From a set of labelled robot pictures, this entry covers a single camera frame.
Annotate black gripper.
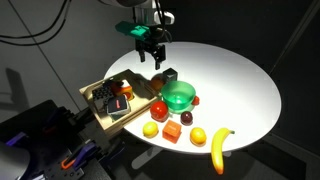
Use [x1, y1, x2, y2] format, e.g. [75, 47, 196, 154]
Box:
[134, 25, 168, 71]

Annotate gray cube block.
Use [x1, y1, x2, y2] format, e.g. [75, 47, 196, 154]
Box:
[162, 67, 179, 83]

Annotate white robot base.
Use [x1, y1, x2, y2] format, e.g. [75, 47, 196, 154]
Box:
[0, 141, 32, 180]

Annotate wooden tray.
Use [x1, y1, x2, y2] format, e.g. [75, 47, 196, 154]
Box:
[78, 68, 163, 138]

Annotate orange block with eye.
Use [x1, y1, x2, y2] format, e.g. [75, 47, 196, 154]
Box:
[111, 79, 135, 101]

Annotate black block with red mark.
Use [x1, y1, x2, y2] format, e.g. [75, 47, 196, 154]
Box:
[106, 94, 131, 118]

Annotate black-white patterned block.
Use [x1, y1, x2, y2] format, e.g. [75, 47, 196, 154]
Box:
[91, 85, 115, 112]

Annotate orange cube block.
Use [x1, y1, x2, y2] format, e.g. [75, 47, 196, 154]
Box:
[162, 119, 183, 145]

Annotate orange fruit toy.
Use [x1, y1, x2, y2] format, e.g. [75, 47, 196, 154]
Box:
[150, 75, 165, 92]

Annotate green translucent bowl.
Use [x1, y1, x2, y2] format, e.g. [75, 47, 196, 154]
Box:
[161, 80, 197, 112]

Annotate red apple toy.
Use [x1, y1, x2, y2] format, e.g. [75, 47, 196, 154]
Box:
[149, 100, 170, 123]

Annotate small red fruit toy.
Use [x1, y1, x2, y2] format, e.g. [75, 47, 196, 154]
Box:
[191, 95, 201, 107]

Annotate dark purple plum toy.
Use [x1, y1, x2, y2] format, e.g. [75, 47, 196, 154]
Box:
[180, 111, 194, 127]

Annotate yellow lemon toy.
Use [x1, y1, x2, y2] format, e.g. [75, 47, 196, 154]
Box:
[142, 121, 160, 139]

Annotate yellow-orange round fruit toy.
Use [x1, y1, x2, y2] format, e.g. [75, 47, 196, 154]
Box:
[189, 126, 208, 147]

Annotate gray table foot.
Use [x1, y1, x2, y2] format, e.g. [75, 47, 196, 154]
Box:
[130, 146, 164, 170]

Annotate yellow banana toy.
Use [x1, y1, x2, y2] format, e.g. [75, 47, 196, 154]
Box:
[210, 127, 236, 176]

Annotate purple orange spring clamp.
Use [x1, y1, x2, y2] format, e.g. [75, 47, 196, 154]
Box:
[41, 106, 69, 134]
[60, 140, 98, 171]

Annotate black perforated mounting bench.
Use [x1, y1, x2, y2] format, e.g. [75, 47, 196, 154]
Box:
[0, 99, 134, 180]

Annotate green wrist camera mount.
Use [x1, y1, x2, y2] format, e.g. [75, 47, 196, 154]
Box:
[115, 20, 152, 42]

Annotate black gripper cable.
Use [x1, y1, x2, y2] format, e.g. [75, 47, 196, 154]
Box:
[153, 0, 173, 44]

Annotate aluminium bracket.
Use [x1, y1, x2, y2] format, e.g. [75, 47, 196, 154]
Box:
[4, 131, 28, 148]

